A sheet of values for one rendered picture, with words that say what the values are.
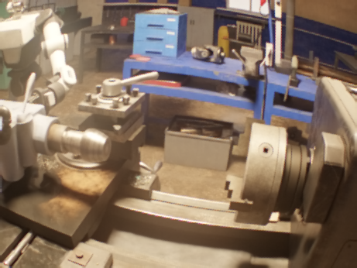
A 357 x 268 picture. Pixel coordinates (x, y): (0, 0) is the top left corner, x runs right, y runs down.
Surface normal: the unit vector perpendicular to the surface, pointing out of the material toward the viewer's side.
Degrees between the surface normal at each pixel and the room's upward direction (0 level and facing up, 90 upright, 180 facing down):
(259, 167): 53
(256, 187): 72
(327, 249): 90
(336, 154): 42
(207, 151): 90
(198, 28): 90
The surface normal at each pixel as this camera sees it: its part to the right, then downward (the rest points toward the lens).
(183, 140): -0.22, 0.42
